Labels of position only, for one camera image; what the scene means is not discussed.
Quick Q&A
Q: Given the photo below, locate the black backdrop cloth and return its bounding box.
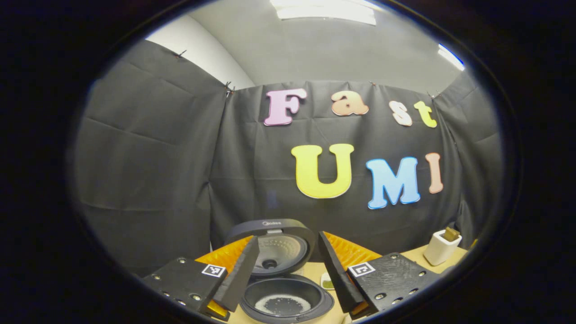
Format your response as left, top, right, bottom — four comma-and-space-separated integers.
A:
74, 40, 502, 277

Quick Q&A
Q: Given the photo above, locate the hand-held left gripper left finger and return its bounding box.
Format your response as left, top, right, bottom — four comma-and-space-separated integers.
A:
140, 235, 261, 321

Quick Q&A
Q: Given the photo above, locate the large ceiling light panel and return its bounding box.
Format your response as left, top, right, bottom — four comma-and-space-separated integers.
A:
270, 0, 376, 25

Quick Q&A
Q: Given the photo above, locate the dark grey rice cooker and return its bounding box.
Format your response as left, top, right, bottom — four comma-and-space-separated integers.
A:
224, 219, 336, 324

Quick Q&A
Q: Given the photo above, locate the small ceiling light panel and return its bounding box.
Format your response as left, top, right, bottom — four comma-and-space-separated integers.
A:
439, 44, 465, 71

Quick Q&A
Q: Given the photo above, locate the white rice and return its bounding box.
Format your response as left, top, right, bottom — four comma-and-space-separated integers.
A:
255, 294, 312, 316

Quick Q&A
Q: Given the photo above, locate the white toaster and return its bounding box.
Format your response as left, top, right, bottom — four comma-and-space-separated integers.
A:
423, 229, 463, 266

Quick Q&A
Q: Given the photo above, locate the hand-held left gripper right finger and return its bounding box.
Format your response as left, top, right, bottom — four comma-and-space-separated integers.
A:
316, 231, 444, 320

